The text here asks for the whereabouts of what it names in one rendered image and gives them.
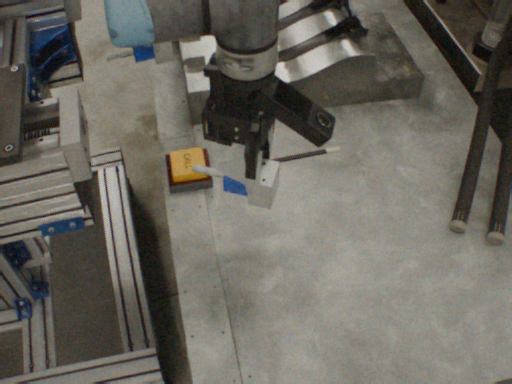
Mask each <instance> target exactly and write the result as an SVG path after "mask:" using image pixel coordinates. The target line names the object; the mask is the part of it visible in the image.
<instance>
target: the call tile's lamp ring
mask: <svg viewBox="0 0 512 384"><path fill-rule="evenodd" d="M202 151H203V153H204V158H205V163H206V166H207V167H210V164H209V159H208V154H207V149H206V148H205V149H202ZM166 163H167V170H168V178H169V186H170V187H172V186H179V185H185V184H192V183H199V182H205V181H212V176H208V178H203V179H197V180H190V181H183V182H177V183H173V179H172V172H171V165H170V154H166Z"/></svg>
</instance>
